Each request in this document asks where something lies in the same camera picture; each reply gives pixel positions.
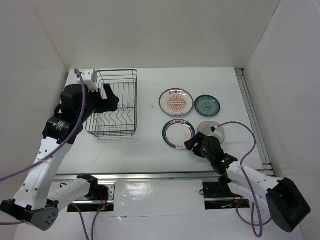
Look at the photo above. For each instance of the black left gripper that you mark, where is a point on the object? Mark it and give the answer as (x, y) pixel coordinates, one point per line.
(112, 99)

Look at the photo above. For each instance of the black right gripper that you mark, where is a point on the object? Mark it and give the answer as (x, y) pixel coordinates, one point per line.
(198, 138)

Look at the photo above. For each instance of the green red rimmed plate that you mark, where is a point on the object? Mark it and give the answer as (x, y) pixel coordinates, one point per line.
(176, 132)

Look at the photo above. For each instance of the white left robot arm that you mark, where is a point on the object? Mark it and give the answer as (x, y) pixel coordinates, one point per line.
(34, 204)

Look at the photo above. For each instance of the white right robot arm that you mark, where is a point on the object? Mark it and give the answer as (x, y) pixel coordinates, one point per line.
(278, 196)

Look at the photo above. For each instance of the small beige speckled dish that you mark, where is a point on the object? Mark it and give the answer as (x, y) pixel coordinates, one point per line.
(205, 128)

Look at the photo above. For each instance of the small blue patterned plate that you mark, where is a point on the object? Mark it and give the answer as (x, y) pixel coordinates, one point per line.
(207, 105)

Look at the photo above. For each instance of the orange sunburst plate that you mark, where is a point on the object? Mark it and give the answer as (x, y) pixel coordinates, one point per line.
(176, 102)

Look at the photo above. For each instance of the metal wire dish rack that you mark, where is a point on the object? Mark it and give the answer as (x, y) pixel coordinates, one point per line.
(118, 88)

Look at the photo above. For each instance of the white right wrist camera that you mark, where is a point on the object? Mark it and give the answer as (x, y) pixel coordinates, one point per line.
(216, 132)

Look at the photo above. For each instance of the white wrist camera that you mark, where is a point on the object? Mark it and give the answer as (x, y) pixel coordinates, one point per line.
(216, 132)
(88, 77)

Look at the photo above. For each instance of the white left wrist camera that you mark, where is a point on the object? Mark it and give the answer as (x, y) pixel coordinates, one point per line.
(88, 77)

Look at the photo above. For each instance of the aluminium front rail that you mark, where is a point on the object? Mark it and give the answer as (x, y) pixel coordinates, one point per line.
(149, 176)

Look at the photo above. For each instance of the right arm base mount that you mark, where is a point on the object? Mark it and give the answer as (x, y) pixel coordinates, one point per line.
(217, 198)

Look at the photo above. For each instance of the aluminium side rail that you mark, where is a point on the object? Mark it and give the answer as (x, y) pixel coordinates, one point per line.
(260, 143)

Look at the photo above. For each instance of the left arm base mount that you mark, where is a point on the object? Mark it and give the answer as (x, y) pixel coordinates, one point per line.
(104, 200)

